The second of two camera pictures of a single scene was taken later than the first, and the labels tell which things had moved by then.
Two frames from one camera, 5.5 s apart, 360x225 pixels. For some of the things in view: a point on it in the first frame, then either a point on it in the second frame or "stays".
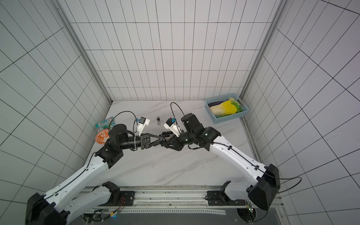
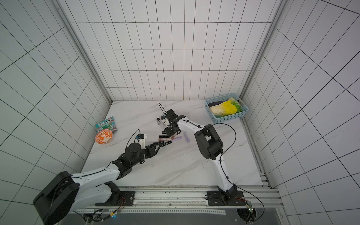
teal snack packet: x=106 y=124 stays
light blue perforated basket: x=225 y=108 stays
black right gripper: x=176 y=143 → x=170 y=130
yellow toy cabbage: x=226 y=108 stays
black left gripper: x=148 y=144 → x=151 y=150
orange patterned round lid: x=102 y=136 stays
